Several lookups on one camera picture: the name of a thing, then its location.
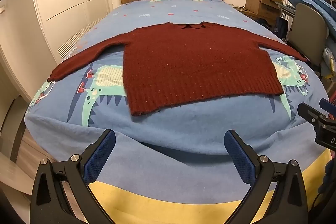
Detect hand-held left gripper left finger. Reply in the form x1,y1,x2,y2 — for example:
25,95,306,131
29,129,116,224

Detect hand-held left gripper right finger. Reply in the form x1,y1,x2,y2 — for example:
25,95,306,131
224,130,309,224

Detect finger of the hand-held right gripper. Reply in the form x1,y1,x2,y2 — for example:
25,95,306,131
319,98,336,120
298,102,328,125

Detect dark red knit sweater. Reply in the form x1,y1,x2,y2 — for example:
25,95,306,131
47,21,310,117

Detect blue dinosaur print blanket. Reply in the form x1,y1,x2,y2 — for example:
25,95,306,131
24,0,332,224

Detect grey chair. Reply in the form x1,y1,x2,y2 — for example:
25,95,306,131
287,3,329,70

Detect dark blue bag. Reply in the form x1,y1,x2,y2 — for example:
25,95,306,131
275,16,288,39

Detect wooden desk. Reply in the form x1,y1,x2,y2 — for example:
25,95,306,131
233,6,279,28

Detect wooden cabinet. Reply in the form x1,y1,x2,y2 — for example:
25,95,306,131
245,0,283,20

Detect white wardrobe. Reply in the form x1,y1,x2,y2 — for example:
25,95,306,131
30,0,109,62

